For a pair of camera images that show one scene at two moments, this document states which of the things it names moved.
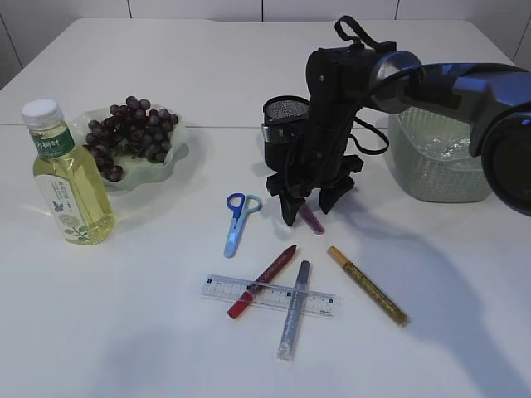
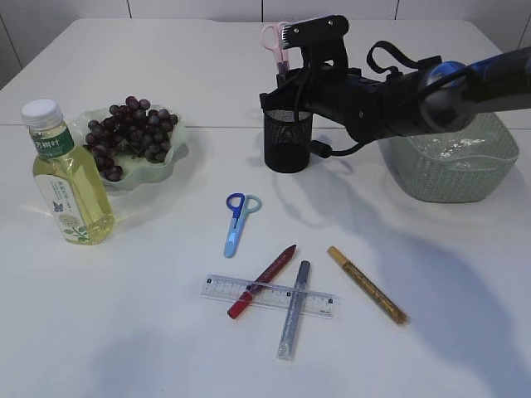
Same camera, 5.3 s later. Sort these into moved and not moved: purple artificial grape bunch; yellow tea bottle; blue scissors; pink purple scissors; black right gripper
Moved: pink purple scissors; black right gripper
Not moved: purple artificial grape bunch; yellow tea bottle; blue scissors
